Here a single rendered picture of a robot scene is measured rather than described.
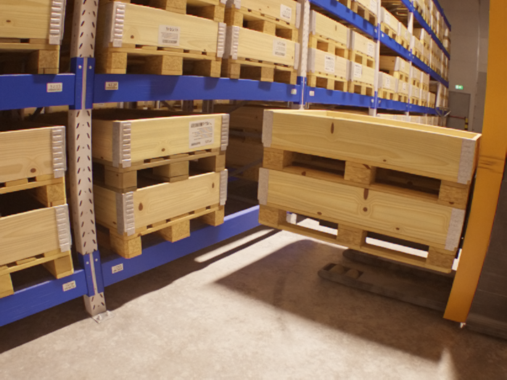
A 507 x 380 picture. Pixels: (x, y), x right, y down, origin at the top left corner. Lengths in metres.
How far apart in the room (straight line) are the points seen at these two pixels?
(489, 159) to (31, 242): 2.10
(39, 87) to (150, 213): 0.87
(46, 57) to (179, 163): 0.94
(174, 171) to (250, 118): 1.66
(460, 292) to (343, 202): 0.82
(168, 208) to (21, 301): 0.93
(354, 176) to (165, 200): 0.98
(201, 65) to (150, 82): 0.45
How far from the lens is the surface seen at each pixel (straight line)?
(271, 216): 2.29
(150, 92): 1.92
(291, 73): 2.91
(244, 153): 3.61
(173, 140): 1.99
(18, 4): 1.61
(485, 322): 2.10
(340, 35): 3.76
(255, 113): 3.52
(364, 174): 1.98
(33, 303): 1.81
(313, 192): 2.11
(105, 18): 1.82
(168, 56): 1.97
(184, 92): 2.07
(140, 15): 1.87
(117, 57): 1.77
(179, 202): 2.10
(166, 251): 2.18
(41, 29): 1.63
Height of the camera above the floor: 1.10
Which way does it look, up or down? 14 degrees down
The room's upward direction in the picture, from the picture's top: 3 degrees clockwise
